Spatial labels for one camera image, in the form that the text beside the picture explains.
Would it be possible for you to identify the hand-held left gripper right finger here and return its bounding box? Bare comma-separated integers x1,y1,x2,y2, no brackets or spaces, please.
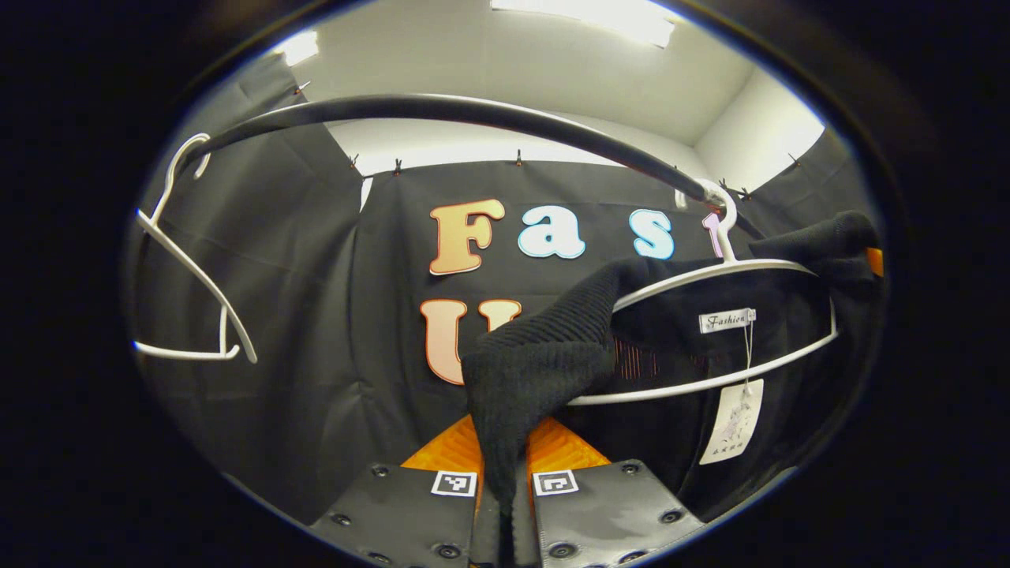
525,417,707,568

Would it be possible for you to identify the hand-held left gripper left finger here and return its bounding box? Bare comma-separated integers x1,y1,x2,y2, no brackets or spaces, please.
308,414,484,568

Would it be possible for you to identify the black knit garment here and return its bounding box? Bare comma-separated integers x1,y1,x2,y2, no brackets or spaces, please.
462,209,885,568

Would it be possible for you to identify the white plastic hanger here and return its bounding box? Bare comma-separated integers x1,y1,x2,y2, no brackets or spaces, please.
133,133,259,365
568,180,840,407

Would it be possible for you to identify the black clothes rack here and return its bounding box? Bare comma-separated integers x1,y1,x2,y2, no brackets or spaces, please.
178,94,766,239

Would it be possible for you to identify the black backdrop cloth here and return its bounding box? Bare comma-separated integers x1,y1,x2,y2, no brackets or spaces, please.
130,51,885,525

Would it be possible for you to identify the small ceiling light panel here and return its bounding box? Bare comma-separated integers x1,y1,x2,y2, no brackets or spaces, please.
276,30,320,68

